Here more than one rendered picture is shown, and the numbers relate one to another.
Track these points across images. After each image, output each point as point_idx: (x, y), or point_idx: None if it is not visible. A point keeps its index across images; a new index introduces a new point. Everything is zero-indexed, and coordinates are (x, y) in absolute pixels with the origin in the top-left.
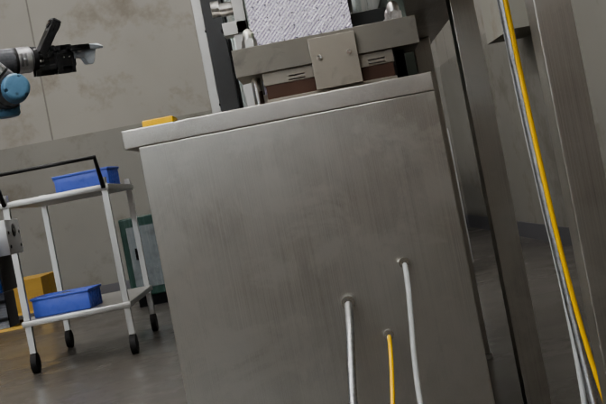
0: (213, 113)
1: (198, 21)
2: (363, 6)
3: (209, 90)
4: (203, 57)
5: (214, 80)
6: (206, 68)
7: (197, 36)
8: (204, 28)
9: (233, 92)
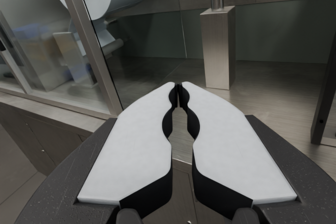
0: (110, 96)
1: None
2: None
3: (102, 73)
4: (87, 34)
5: (103, 61)
6: (94, 49)
7: (74, 5)
8: None
9: None
